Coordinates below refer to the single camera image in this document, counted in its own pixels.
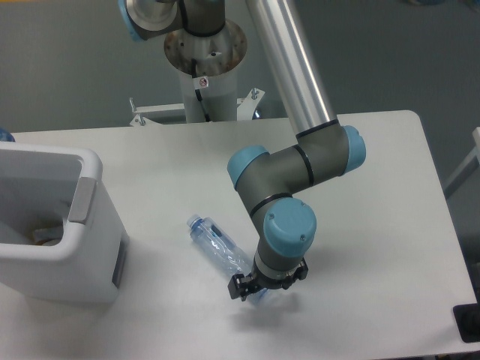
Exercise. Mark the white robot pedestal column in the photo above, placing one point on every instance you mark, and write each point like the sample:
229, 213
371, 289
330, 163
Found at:
207, 69

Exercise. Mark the white middle table bracket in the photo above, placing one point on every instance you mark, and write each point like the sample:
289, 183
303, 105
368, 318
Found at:
248, 106

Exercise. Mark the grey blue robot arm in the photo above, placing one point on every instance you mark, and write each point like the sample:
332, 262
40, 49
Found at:
267, 183

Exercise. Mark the clear blue plastic bottle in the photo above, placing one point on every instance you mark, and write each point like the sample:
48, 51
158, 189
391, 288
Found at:
220, 250

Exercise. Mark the white trash can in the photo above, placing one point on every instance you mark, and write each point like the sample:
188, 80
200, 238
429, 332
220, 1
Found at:
86, 264

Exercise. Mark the white table bracket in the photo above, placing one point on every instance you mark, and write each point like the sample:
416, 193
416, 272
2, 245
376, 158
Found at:
248, 106
168, 114

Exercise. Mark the blue object at left edge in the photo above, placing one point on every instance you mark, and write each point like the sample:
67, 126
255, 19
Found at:
6, 136

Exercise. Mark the black clamp at table corner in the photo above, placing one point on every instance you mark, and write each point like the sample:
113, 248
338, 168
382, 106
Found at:
467, 319

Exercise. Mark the white frame at right edge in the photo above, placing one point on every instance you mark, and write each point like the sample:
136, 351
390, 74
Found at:
464, 170

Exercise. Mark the white left table bracket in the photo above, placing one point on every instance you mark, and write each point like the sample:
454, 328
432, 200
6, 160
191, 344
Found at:
168, 114

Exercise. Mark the trash inside can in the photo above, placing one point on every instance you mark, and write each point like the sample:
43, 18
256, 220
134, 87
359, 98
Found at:
32, 230

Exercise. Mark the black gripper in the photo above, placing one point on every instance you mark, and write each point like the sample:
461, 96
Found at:
242, 286

